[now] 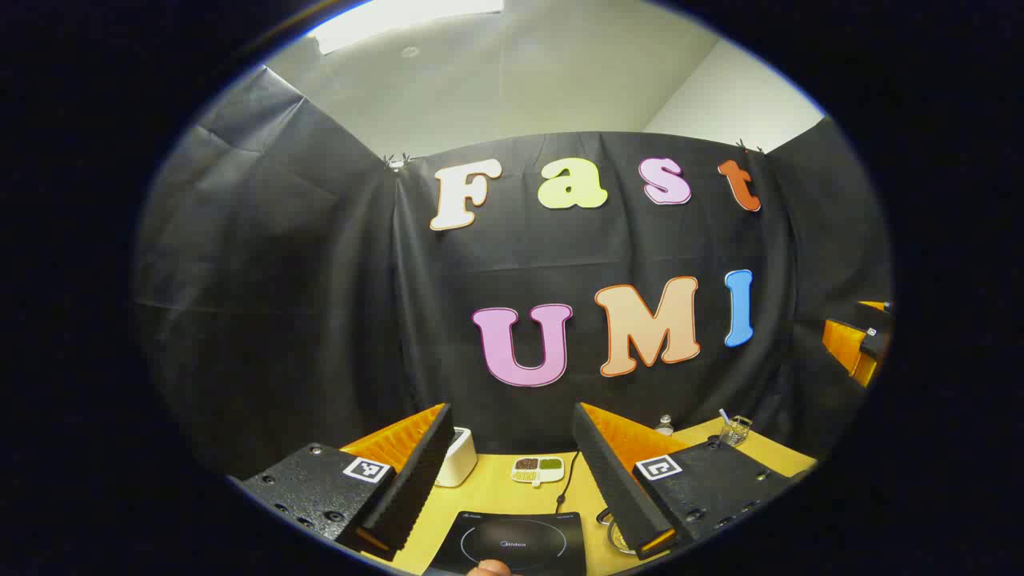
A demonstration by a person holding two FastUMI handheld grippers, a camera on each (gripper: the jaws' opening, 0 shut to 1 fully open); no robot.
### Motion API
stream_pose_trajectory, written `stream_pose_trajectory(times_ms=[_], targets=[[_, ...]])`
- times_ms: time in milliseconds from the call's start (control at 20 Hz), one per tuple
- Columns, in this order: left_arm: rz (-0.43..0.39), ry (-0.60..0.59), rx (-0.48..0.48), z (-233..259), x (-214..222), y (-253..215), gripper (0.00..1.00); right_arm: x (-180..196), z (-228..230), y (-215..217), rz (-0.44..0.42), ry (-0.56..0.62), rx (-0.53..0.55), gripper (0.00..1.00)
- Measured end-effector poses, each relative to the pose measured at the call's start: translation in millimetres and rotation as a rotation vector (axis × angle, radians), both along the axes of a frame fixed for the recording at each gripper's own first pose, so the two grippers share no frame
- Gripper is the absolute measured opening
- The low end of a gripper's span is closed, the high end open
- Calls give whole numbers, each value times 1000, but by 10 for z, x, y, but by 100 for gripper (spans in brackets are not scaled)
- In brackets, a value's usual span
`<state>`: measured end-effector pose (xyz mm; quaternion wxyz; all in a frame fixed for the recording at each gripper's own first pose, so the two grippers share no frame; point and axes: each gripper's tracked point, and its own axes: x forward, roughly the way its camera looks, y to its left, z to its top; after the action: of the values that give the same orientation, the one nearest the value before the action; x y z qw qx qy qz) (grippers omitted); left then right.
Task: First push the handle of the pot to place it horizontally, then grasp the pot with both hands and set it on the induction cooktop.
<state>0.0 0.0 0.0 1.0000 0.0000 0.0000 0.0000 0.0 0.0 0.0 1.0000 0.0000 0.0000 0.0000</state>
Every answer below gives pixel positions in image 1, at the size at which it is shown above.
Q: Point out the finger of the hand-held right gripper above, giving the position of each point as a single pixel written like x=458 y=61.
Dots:
x=844 y=346
x=876 y=306

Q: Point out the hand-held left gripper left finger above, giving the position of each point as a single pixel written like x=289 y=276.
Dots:
x=416 y=480

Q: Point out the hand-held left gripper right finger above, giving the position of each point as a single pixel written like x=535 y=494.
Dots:
x=612 y=488

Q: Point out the stainless steel pot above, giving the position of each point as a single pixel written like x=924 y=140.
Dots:
x=610 y=534

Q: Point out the black induction cooktop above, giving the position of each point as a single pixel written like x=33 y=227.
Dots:
x=512 y=536

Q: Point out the white toaster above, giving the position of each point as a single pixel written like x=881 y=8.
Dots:
x=460 y=460

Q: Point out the white divided dish of beans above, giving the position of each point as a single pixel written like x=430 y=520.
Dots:
x=536 y=470

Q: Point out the black backdrop cloth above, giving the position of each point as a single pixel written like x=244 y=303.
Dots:
x=320 y=320

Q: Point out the small metal clip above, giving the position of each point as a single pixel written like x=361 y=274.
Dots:
x=750 y=148
x=396 y=162

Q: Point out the ceiling light panel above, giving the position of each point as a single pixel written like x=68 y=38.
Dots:
x=400 y=20

